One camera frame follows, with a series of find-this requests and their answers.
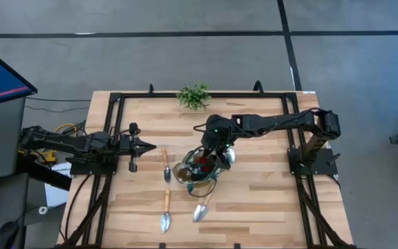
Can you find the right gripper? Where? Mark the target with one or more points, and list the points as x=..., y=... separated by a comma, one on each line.
x=218, y=136

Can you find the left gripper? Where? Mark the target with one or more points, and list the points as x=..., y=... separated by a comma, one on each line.
x=133, y=145

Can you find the cream green gardening bag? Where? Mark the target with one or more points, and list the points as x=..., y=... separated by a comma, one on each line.
x=185, y=173

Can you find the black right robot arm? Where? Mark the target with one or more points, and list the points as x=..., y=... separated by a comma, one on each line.
x=275, y=121

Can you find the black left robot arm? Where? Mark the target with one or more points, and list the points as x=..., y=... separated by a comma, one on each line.
x=81, y=143

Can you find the red black gardening glove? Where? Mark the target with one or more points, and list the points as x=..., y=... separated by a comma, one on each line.
x=204, y=162

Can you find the small green potted plant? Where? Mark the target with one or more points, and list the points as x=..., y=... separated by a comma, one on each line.
x=193, y=97

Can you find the white paper sheet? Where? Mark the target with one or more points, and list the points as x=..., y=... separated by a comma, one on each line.
x=55, y=193

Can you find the white tape roll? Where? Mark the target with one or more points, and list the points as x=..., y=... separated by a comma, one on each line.
x=40, y=210

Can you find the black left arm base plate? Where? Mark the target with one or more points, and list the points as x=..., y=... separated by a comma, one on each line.
x=81, y=169

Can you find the black aluminium table frame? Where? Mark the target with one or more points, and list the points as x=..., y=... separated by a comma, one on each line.
x=254, y=95

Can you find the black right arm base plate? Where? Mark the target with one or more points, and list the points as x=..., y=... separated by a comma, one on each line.
x=323, y=167

